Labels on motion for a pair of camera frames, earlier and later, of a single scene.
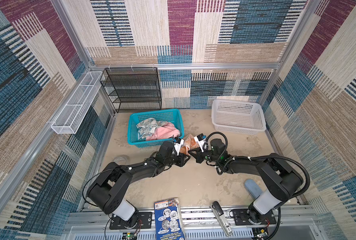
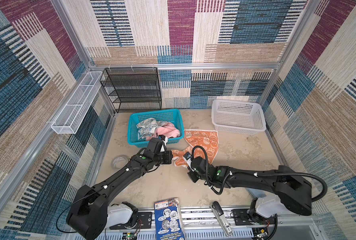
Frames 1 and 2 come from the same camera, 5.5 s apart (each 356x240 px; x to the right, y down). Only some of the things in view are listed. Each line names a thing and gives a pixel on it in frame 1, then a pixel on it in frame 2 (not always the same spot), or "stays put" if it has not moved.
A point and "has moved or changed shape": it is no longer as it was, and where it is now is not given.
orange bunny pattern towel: [188, 143] has moved or changed shape
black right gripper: [198, 155] → [191, 174]
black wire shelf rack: [133, 88] stays put
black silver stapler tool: [217, 208] stays put
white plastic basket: [237, 116] stays put
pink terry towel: [166, 131] stays put
